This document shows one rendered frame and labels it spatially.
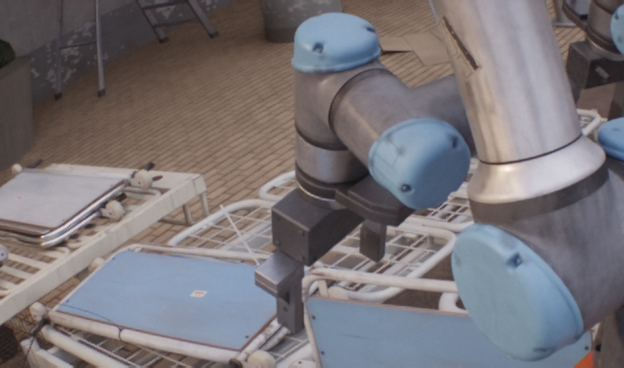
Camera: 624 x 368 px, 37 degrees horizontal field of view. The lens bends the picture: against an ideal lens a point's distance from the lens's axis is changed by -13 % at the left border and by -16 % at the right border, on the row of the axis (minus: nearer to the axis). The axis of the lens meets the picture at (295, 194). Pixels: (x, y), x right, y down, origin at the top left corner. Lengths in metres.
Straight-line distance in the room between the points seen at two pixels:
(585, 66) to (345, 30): 0.49
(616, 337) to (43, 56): 7.77
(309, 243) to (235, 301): 1.57
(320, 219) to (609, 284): 0.39
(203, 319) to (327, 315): 0.48
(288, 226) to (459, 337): 1.01
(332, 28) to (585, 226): 0.35
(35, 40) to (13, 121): 1.86
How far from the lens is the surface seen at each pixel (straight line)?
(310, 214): 0.99
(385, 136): 0.84
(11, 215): 3.42
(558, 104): 0.67
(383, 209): 0.95
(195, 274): 2.74
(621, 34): 1.13
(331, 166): 0.96
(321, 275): 2.08
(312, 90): 0.90
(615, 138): 0.76
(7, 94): 6.52
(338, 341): 2.15
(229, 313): 2.51
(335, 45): 0.88
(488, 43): 0.65
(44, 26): 8.42
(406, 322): 2.01
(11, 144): 6.63
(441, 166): 0.83
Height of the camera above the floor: 1.66
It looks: 21 degrees down
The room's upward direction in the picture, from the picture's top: 14 degrees counter-clockwise
